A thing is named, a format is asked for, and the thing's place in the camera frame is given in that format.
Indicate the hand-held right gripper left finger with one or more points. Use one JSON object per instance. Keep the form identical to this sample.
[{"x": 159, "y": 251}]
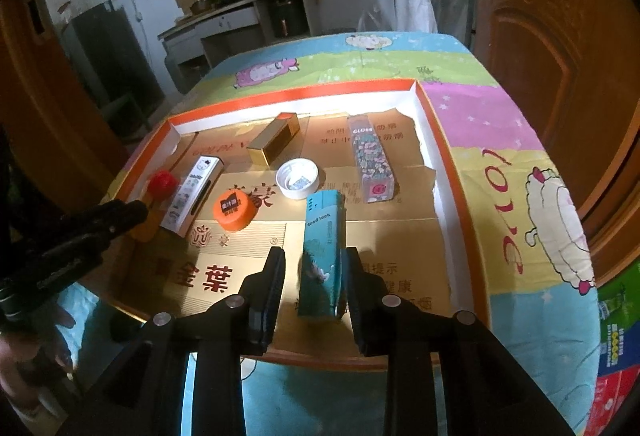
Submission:
[{"x": 270, "y": 301}]

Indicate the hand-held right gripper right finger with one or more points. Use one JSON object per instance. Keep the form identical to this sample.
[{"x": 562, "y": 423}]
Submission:
[{"x": 356, "y": 301}]

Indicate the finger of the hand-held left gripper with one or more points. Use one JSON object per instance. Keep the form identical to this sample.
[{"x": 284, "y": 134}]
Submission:
[{"x": 110, "y": 221}]

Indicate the red bottle cap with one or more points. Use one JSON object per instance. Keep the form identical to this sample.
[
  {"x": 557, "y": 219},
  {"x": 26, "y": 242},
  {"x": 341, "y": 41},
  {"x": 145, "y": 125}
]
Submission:
[{"x": 162, "y": 183}]

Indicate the teal box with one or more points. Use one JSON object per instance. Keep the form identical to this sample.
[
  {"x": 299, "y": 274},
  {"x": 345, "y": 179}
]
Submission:
[{"x": 320, "y": 246}]

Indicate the white cartoon print box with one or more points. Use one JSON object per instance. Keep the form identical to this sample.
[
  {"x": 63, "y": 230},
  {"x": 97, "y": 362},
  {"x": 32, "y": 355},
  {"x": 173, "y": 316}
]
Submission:
[{"x": 192, "y": 196}]

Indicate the orange bottle cap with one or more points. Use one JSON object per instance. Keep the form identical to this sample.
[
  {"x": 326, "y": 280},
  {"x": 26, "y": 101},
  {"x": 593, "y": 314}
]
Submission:
[{"x": 232, "y": 211}]

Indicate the white bottle cap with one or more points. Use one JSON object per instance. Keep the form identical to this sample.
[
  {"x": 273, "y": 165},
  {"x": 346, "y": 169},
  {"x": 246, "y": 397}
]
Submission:
[{"x": 295, "y": 171}]

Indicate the tall floral patterned box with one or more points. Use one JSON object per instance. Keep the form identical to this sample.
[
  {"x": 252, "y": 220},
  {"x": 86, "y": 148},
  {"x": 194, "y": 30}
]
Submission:
[{"x": 370, "y": 156}]

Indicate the gold box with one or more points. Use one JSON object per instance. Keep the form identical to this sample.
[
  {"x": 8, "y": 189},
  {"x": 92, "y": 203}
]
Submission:
[{"x": 272, "y": 141}]

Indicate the orange-rimmed white box tray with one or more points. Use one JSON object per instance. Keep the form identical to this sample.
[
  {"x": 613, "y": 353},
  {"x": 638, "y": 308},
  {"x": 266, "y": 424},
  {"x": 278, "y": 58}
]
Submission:
[{"x": 300, "y": 105}]

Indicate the person's left hand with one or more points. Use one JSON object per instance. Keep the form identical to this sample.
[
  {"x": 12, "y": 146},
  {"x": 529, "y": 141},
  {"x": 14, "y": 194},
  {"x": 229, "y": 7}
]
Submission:
[{"x": 30, "y": 361}]

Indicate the gold printed cardboard sheet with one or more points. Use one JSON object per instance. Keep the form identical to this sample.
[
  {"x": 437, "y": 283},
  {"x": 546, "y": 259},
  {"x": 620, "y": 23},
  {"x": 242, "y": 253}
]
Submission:
[{"x": 400, "y": 236}]

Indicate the brown wooden panel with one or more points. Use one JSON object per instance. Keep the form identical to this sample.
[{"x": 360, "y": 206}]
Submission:
[{"x": 30, "y": 116}]

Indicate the dark grey cabinet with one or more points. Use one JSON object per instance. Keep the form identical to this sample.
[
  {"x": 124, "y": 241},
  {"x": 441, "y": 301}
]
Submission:
[{"x": 115, "y": 56}]

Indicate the white kitchen counter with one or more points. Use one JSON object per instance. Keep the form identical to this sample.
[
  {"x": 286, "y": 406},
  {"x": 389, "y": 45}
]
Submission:
[{"x": 225, "y": 18}]

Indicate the cartoon sheep printed blanket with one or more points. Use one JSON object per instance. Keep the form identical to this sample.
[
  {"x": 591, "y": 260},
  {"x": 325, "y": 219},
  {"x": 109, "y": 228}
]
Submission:
[{"x": 500, "y": 116}]

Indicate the colourful printed carton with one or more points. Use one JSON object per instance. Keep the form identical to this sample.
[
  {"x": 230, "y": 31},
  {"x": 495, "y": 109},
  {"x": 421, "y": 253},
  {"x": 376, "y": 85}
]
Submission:
[{"x": 612, "y": 351}]

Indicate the carved wooden door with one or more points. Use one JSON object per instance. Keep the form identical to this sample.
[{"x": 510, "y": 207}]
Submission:
[{"x": 540, "y": 41}]

